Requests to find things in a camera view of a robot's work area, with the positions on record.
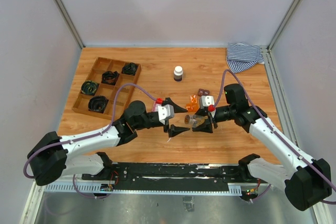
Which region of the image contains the clear glass pill bottle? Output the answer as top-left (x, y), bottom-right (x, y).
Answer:
top-left (184, 114), bottom-right (206, 128)

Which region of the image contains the orange pill box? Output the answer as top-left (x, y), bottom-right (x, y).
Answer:
top-left (186, 95), bottom-right (200, 112)

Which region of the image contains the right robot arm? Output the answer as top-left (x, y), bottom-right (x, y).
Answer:
top-left (185, 83), bottom-right (332, 211)

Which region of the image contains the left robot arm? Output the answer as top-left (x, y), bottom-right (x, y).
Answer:
top-left (24, 98), bottom-right (189, 186)

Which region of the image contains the pink pill organizer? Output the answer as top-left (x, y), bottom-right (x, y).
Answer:
top-left (151, 102), bottom-right (159, 112)

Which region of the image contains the brown pill box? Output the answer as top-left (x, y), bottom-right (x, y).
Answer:
top-left (197, 89), bottom-right (210, 97)

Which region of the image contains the white cap pill bottle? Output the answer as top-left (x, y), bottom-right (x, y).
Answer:
top-left (173, 66), bottom-right (184, 82)

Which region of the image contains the striped blue cloth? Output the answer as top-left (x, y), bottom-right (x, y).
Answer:
top-left (226, 42), bottom-right (265, 73)

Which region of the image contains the wooden compartment tray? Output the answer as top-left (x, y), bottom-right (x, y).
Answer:
top-left (72, 57), bottom-right (141, 120)

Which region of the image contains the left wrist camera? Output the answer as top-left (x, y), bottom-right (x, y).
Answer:
top-left (157, 105), bottom-right (175, 124)

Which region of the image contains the black coiled cable top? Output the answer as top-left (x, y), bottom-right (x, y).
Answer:
top-left (121, 62), bottom-right (139, 76)

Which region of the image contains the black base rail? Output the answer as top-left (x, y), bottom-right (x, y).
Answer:
top-left (81, 162), bottom-right (258, 192)

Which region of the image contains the black coiled cable middle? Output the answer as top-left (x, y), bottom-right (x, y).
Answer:
top-left (101, 70), bottom-right (120, 86)

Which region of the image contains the yellow black coiled cable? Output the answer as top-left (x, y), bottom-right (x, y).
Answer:
top-left (80, 80), bottom-right (100, 96)

